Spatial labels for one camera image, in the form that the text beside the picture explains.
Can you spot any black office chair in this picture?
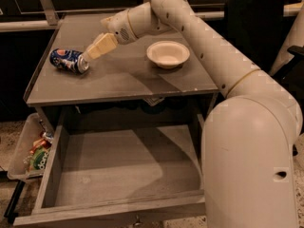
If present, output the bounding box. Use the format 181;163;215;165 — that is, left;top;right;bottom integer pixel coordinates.
224;0;304;87

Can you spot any orange snack packet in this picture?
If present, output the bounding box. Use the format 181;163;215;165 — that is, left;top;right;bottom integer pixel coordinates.
29;139;51;154

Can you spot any open grey top drawer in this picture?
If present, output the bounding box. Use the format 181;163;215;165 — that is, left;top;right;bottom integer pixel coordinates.
14;113;205;228

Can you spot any grey cabinet with glass top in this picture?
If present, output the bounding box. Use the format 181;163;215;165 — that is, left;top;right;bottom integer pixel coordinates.
25;13;219;124

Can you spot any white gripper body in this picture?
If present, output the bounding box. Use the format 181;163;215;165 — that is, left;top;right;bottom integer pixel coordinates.
101;9;137;45

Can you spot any green snack bag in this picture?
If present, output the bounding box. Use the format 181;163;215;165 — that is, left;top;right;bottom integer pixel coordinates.
28;147;49;171

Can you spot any metal rail with brackets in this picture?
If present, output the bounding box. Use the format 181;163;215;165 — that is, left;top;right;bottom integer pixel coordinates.
0;0;304;33

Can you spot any clear plastic storage bin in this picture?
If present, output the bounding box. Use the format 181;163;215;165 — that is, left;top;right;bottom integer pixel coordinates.
8;113;53;181

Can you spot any blue pepsi can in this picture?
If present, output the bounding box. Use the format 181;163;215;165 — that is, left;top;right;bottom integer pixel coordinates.
49;48;89;74

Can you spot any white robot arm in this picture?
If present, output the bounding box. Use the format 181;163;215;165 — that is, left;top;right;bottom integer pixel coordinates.
85;0;303;228

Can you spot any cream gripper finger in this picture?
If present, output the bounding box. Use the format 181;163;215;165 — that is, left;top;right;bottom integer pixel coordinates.
92;33;105;48
83;33;118;61

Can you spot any white paper bowl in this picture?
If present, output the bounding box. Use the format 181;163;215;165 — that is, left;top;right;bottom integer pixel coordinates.
146;41;190;69

